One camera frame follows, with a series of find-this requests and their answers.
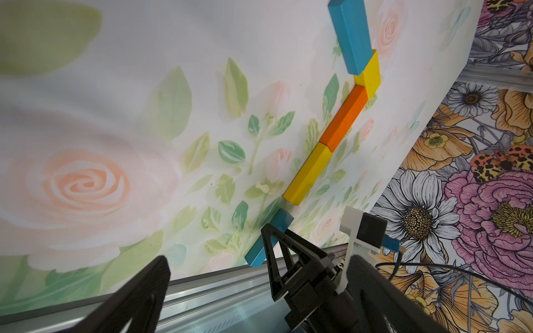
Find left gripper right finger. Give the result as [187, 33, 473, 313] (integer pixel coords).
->
[346, 255, 446, 333]

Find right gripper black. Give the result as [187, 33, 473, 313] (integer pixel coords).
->
[261, 224, 358, 332]

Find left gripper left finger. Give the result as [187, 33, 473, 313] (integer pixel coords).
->
[69, 255, 171, 332]

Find teal block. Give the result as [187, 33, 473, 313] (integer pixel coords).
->
[244, 208, 295, 268]
[328, 0, 373, 76]

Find long yellow block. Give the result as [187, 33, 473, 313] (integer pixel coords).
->
[283, 142, 333, 205]

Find orange block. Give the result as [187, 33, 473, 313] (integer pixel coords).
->
[319, 85, 368, 153]

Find small yellow block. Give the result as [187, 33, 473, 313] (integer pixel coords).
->
[355, 49, 381, 100]

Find aluminium front rail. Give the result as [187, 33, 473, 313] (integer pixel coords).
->
[1, 265, 290, 332]

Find right aluminium corner post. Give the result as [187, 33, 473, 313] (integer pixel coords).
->
[456, 65, 533, 94]

